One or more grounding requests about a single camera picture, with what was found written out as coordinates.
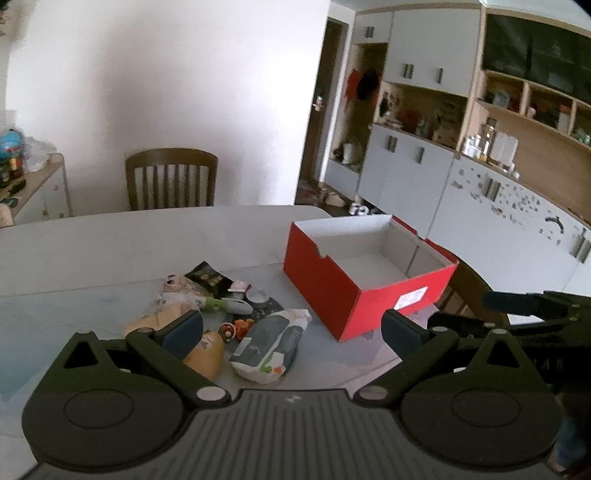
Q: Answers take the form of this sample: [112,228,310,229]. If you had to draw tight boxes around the toast slice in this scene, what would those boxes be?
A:
[182,332,225,381]

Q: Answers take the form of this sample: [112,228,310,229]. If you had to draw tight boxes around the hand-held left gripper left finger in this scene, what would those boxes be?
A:
[34,310,232,409]

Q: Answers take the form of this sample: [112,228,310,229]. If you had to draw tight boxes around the brown wooden chair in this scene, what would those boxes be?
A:
[436,263,511,326]
[126,148,219,212]

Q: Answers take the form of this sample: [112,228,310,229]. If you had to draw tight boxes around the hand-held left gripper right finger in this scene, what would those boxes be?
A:
[353,309,555,409]

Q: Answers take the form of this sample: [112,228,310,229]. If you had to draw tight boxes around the white sideboard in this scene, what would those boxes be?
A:
[0,154,75,227]

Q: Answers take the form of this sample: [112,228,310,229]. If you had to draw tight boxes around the cluster of dark bottles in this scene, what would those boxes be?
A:
[0,157,26,186]

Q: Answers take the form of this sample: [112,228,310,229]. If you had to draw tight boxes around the white plastic bag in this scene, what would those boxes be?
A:
[25,136,57,163]

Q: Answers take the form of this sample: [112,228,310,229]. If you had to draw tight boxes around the glass jars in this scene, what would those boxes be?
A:
[462,117,498,160]

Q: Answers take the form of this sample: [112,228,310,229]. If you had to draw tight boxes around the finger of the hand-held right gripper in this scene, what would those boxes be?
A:
[427,314,561,346]
[484,290,573,319]

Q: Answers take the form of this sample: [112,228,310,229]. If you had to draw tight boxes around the person's right forearm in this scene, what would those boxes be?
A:
[554,390,591,476]

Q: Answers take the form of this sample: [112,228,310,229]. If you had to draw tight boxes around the small cartoon doll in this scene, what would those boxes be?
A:
[159,274,190,296]

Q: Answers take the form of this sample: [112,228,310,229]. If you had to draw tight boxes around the red cardboard box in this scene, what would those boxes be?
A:
[283,215,460,343]

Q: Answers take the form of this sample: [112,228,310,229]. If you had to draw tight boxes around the white wall cabinet unit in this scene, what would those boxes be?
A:
[323,0,591,296]

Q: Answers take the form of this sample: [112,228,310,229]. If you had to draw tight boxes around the small orange toy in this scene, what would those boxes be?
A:
[219,318,252,342]

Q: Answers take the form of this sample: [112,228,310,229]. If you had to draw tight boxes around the grey white tissue pack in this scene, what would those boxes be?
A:
[229,308,312,385]

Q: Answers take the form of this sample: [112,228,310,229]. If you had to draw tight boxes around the green white bottle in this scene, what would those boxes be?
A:
[203,296,254,317]

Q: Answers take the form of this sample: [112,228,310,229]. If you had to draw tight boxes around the brown door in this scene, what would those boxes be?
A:
[295,18,356,206]

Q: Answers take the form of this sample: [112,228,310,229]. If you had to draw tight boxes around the clear plastic bag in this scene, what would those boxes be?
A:
[157,291,204,311]

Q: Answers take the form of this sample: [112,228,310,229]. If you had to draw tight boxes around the black snack packet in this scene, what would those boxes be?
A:
[185,261,234,298]

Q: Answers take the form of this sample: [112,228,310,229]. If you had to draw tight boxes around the black hanging cloth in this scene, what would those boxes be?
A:
[359,68,380,100]

